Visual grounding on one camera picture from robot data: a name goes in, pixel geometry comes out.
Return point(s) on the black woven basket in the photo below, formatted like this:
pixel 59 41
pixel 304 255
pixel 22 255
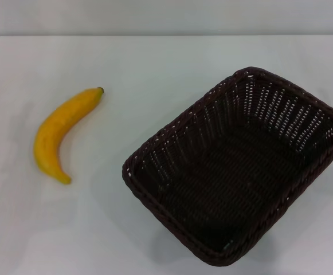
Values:
pixel 229 177

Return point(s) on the yellow banana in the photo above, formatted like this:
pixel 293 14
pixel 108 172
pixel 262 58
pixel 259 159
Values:
pixel 58 129

